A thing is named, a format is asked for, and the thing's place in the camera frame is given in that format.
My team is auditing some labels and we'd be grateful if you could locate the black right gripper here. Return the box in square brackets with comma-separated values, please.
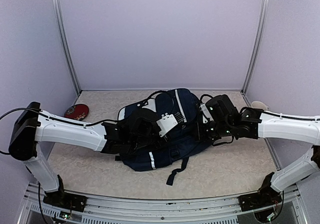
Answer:
[190, 120, 234, 141]

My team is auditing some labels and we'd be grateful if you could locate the navy blue student backpack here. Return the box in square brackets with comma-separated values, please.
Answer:
[101, 88, 212, 186]

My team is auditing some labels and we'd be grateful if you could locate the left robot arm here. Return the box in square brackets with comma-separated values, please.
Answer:
[8, 102, 164, 207]

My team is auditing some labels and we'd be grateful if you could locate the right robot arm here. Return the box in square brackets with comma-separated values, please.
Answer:
[199, 95, 320, 206]

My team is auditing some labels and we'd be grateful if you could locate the floral ceramic mug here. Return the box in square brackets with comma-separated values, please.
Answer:
[250, 101, 269, 111]

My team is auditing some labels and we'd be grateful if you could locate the red floral bowl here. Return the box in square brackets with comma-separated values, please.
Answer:
[64, 104, 89, 121]

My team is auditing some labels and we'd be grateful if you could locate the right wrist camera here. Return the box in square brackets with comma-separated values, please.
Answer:
[199, 103, 212, 124]

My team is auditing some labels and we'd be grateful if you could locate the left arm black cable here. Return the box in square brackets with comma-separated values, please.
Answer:
[139, 90, 176, 115]

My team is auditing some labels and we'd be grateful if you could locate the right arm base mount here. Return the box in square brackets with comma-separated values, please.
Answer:
[238, 172, 283, 212]

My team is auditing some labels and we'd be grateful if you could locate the aluminium corner post right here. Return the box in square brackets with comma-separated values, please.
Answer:
[241, 0, 270, 96]

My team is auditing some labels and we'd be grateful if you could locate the aluminium corner post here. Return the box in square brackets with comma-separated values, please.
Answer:
[52, 0, 82, 97]
[241, 0, 270, 96]

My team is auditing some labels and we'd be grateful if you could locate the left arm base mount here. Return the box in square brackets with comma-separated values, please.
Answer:
[43, 175, 87, 213]

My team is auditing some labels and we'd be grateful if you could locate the aluminium front rail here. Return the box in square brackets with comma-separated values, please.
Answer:
[14, 183, 311, 224]

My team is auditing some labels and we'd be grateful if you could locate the aluminium corner post left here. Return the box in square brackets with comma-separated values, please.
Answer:
[52, 0, 82, 97]

